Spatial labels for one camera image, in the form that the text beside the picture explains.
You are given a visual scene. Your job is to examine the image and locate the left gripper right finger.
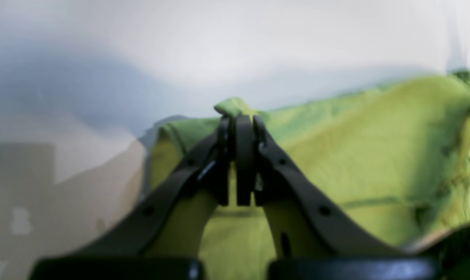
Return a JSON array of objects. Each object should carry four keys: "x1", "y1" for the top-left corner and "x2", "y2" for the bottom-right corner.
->
[{"x1": 235, "y1": 115, "x2": 441, "y2": 280}]

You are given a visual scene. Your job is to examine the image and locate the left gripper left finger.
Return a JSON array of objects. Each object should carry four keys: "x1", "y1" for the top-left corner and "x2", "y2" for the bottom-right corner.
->
[{"x1": 30, "y1": 117, "x2": 231, "y2": 280}]

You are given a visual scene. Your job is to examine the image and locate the green t-shirt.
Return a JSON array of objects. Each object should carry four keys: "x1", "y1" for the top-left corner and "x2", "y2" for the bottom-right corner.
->
[{"x1": 149, "y1": 71, "x2": 470, "y2": 280}]

